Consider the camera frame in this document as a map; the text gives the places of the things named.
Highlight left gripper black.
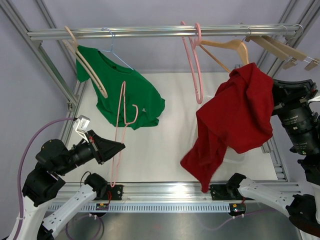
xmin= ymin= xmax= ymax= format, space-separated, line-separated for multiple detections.
xmin=56 ymin=129 xmax=126 ymax=176

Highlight red t shirt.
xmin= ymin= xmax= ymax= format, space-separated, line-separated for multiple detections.
xmin=180 ymin=63 xmax=274 ymax=193

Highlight pink wire hanger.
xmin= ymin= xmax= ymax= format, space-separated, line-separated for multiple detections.
xmin=109 ymin=81 xmax=140 ymax=188

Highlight pink plastic hanger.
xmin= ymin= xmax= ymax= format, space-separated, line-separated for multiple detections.
xmin=181 ymin=22 xmax=204 ymax=105

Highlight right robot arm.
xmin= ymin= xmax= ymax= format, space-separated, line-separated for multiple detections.
xmin=225 ymin=79 xmax=320 ymax=237

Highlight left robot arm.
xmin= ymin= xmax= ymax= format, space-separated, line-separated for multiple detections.
xmin=7 ymin=130 xmax=126 ymax=240

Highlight tan clip hanger far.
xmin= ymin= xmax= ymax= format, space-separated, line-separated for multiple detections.
xmin=261 ymin=35 xmax=320 ymax=71

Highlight tan clip hanger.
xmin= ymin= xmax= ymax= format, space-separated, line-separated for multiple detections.
xmin=245 ymin=27 xmax=298 ymax=70
xmin=261 ymin=35 xmax=320 ymax=71

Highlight green t shirt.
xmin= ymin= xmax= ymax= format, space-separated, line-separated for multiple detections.
xmin=78 ymin=45 xmax=165 ymax=130

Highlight tan clip hanger near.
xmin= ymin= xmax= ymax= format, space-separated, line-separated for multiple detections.
xmin=245 ymin=27 xmax=298 ymax=70

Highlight wooden hanger with bar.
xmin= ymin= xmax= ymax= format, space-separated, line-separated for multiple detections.
xmin=197 ymin=25 xmax=252 ymax=73

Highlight beige plastic hanger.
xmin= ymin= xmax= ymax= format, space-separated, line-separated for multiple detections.
xmin=62 ymin=26 xmax=108 ymax=99

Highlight white plastic basket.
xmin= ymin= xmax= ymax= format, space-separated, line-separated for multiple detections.
xmin=192 ymin=95 xmax=245 ymax=164

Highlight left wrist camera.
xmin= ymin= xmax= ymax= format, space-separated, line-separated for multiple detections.
xmin=72 ymin=115 xmax=90 ymax=142

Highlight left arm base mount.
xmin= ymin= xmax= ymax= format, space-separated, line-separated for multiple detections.
xmin=95 ymin=184 xmax=124 ymax=201

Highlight white slotted cable duct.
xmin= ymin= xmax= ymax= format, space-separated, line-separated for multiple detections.
xmin=42 ymin=202 xmax=231 ymax=214

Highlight aluminium hanging rail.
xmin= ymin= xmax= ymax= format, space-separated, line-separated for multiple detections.
xmin=27 ymin=23 xmax=303 ymax=41

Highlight aluminium front rail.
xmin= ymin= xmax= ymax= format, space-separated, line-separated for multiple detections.
xmin=32 ymin=181 xmax=305 ymax=203

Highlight blue wire hanger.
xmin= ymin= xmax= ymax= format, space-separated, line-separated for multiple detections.
xmin=98 ymin=27 xmax=134 ymax=71

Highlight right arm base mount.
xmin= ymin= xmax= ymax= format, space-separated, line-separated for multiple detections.
xmin=201 ymin=184 xmax=253 ymax=201

